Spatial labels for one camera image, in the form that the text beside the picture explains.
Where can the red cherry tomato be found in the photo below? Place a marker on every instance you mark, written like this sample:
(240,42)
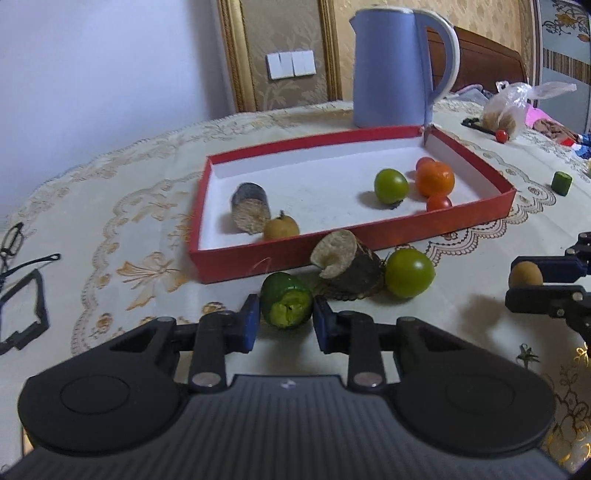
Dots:
(423,161)
(438,202)

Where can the cream embroidered tablecloth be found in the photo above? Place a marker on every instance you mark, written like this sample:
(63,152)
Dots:
(121,224)

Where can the orange tangerine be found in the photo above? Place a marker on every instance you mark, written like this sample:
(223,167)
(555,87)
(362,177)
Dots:
(435,179)

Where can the black flat object far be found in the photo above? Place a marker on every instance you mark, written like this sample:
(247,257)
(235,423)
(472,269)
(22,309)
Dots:
(476,124)

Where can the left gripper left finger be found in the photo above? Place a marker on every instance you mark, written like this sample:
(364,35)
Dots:
(131,389)

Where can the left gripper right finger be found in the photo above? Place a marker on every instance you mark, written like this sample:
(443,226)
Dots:
(450,393)

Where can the red shallow cardboard box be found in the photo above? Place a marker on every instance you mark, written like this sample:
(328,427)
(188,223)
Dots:
(325,182)

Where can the black eyeglasses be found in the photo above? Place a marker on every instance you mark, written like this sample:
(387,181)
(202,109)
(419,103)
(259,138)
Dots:
(11,245)

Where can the white wall switch panel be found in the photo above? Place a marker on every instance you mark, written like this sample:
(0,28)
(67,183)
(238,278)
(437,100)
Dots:
(291,64)

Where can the small red tomato far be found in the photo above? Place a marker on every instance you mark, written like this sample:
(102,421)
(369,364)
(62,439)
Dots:
(501,136)

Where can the clear plastic bag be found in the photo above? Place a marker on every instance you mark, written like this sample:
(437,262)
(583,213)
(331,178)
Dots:
(507,110)

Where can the green tomato stem calyx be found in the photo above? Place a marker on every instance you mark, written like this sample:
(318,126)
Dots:
(526,356)

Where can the green cucumber chunk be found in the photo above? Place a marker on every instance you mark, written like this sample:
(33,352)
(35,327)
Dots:
(285,301)

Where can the blue electric kettle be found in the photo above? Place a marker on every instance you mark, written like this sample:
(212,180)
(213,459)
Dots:
(392,76)

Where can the red cherry tomato front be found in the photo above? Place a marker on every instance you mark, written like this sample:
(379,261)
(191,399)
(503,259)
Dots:
(438,202)

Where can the brown kiwi-like fruit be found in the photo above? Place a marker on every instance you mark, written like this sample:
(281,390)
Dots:
(525,273)

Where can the gold wall moulding frame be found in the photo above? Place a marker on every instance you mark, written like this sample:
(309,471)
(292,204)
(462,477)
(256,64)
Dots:
(252,29)

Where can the red cherry tomato back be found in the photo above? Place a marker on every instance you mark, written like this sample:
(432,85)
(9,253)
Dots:
(423,161)

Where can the wooden bed headboard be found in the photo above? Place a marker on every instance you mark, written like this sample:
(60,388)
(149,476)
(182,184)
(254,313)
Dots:
(485,62)

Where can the large green tomato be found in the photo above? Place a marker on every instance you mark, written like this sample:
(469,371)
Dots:
(409,273)

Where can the yellow-brown longan fruit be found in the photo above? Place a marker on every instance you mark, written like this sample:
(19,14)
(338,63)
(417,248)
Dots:
(283,226)

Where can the dark sugarcane piece outside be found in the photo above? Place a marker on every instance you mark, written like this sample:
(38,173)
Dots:
(346,264)

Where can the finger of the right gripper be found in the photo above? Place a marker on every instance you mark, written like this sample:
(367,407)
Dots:
(568,302)
(569,267)

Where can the dark sugarcane piece in box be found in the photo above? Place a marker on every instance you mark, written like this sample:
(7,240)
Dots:
(250,209)

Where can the black square frame holder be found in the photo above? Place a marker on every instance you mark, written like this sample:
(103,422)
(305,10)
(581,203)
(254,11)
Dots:
(20,339)

